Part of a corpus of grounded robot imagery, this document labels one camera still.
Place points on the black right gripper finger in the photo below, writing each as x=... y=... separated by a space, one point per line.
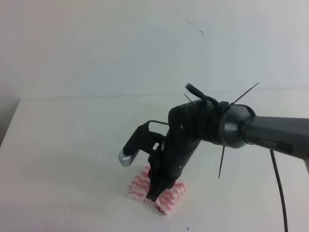
x=156 y=187
x=166 y=184

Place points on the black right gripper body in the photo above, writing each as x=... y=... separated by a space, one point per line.
x=189 y=124

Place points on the pink white striped rag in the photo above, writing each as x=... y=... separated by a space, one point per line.
x=167 y=202

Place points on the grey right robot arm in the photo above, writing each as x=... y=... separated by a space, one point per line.
x=224 y=124

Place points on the black zip tie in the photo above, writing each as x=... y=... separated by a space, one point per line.
x=221 y=161

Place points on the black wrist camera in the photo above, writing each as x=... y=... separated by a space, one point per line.
x=141 y=139

